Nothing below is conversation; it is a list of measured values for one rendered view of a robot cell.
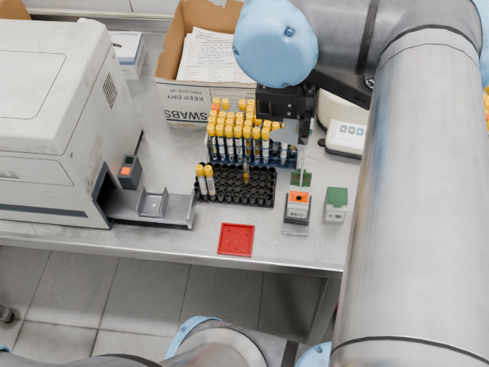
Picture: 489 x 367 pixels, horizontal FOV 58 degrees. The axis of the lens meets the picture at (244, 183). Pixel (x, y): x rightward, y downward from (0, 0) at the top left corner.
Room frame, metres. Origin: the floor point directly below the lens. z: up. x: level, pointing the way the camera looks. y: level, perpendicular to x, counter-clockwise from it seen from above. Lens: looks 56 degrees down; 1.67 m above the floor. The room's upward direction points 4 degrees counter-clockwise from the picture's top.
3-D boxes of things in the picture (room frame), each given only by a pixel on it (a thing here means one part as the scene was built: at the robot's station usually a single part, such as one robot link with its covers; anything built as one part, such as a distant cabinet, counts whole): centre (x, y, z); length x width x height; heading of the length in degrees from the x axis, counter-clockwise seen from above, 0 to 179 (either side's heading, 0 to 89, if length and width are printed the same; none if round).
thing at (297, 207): (0.44, -0.10, 0.92); 0.05 x 0.04 x 0.06; 167
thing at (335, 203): (0.44, -0.18, 0.91); 0.05 x 0.04 x 0.07; 170
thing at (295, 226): (0.44, -0.10, 0.89); 0.09 x 0.05 x 0.04; 167
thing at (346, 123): (0.71, -0.31, 0.94); 0.30 x 0.24 x 0.12; 161
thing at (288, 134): (0.42, -0.07, 1.15); 0.06 x 0.03 x 0.09; 78
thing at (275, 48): (0.34, -0.06, 1.42); 0.11 x 0.11 x 0.08; 71
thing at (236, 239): (0.39, 0.02, 0.88); 0.07 x 0.07 x 0.01; 80
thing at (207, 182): (0.52, 0.02, 0.93); 0.17 x 0.09 x 0.11; 80
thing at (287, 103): (0.44, -0.07, 1.26); 0.09 x 0.08 x 0.12; 78
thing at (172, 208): (0.47, 0.21, 0.92); 0.21 x 0.07 x 0.05; 80
